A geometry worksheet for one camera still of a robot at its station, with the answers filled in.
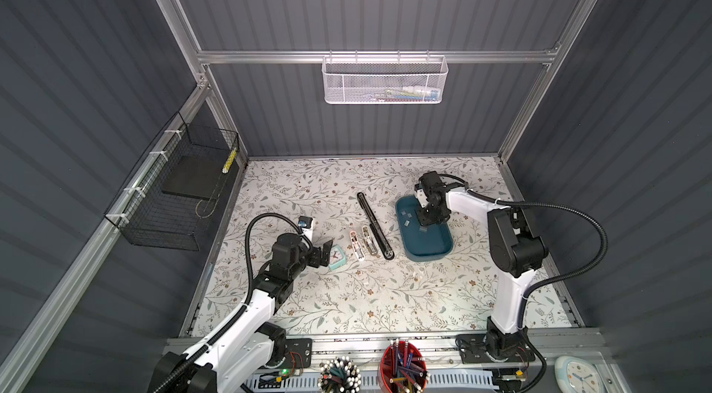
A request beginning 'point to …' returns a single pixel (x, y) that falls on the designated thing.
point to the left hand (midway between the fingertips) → (316, 238)
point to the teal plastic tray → (419, 243)
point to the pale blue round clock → (577, 375)
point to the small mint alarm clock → (337, 258)
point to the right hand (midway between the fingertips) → (428, 219)
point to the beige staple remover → (369, 241)
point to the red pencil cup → (402, 368)
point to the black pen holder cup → (339, 375)
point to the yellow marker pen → (229, 160)
